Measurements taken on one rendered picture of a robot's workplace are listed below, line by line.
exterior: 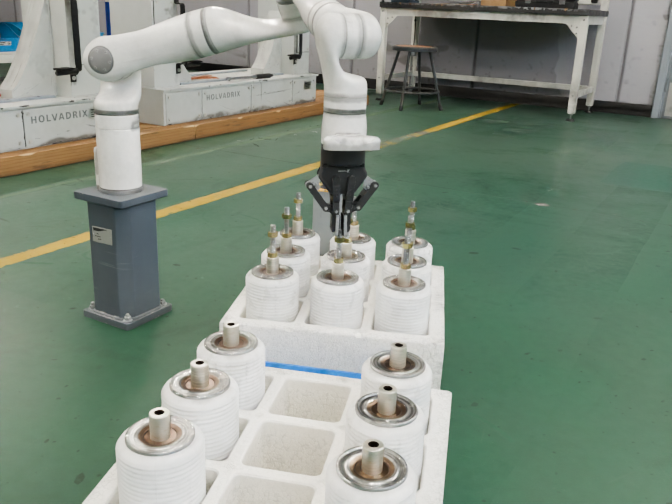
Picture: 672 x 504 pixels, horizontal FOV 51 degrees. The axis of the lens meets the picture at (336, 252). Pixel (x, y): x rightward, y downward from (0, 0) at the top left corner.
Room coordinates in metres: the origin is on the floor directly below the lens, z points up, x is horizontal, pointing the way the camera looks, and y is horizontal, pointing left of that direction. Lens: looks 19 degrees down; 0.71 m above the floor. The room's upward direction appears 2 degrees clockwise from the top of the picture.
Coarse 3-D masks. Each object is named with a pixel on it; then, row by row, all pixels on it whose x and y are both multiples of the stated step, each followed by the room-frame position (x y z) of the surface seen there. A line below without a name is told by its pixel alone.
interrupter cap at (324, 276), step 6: (324, 270) 1.20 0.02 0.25; (330, 270) 1.21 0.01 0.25; (348, 270) 1.21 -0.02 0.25; (318, 276) 1.17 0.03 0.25; (324, 276) 1.18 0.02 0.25; (330, 276) 1.18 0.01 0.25; (348, 276) 1.18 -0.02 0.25; (354, 276) 1.18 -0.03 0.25; (324, 282) 1.15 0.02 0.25; (330, 282) 1.14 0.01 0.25; (336, 282) 1.15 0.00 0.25; (342, 282) 1.15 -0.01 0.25; (348, 282) 1.15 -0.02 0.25; (354, 282) 1.15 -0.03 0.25
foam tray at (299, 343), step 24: (432, 288) 1.33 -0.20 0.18; (240, 312) 1.17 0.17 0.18; (432, 312) 1.21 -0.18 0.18; (264, 336) 1.11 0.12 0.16; (288, 336) 1.11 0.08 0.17; (312, 336) 1.10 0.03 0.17; (336, 336) 1.10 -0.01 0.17; (360, 336) 1.10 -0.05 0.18; (384, 336) 1.10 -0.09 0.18; (408, 336) 1.10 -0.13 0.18; (432, 336) 1.10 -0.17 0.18; (288, 360) 1.11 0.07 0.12; (312, 360) 1.10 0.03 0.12; (336, 360) 1.10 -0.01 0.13; (360, 360) 1.09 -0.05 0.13; (432, 360) 1.08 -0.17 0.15; (432, 384) 1.08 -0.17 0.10
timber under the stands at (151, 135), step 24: (216, 120) 3.99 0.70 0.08; (240, 120) 4.15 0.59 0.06; (264, 120) 4.35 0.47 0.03; (288, 120) 4.58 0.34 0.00; (72, 144) 3.13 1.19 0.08; (96, 144) 3.22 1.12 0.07; (144, 144) 3.48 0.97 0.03; (168, 144) 3.62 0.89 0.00; (0, 168) 2.78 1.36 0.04; (24, 168) 2.88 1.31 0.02
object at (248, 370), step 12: (204, 348) 0.89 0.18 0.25; (264, 348) 0.91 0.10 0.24; (216, 360) 0.86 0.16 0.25; (228, 360) 0.86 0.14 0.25; (240, 360) 0.86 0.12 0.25; (252, 360) 0.87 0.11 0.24; (264, 360) 0.90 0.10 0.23; (228, 372) 0.86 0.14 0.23; (240, 372) 0.86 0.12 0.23; (252, 372) 0.87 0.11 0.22; (264, 372) 0.90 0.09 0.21; (240, 384) 0.86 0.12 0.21; (252, 384) 0.87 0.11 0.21; (264, 384) 0.90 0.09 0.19; (240, 396) 0.86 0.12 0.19; (252, 396) 0.87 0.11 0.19; (240, 408) 0.86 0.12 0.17; (252, 408) 0.87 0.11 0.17
